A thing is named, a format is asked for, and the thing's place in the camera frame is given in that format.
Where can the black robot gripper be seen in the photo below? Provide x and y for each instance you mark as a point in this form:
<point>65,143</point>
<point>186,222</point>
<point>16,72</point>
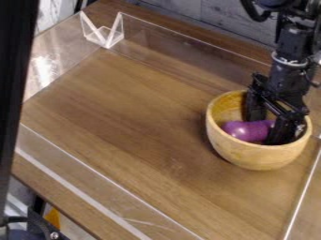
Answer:
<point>279,93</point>

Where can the purple toy eggplant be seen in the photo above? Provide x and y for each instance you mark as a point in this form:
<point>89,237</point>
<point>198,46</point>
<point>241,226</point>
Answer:
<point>251,132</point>

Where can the black aluminium frame post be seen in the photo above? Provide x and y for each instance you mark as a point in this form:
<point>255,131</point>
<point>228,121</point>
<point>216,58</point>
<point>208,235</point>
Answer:
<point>18,21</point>

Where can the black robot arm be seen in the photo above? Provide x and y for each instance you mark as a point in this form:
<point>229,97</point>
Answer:
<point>297,28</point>

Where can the clear acrylic tray walls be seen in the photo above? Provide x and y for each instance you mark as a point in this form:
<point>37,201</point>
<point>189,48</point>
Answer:
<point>113,145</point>

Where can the brown wooden bowl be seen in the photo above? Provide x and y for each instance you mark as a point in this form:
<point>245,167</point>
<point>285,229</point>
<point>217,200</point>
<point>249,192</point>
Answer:
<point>249,155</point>

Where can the black clamp with screw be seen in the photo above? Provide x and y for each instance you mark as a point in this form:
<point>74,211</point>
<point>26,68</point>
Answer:
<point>41,229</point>

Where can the clear acrylic corner bracket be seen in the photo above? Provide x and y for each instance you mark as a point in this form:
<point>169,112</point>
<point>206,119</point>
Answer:
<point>103,36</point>

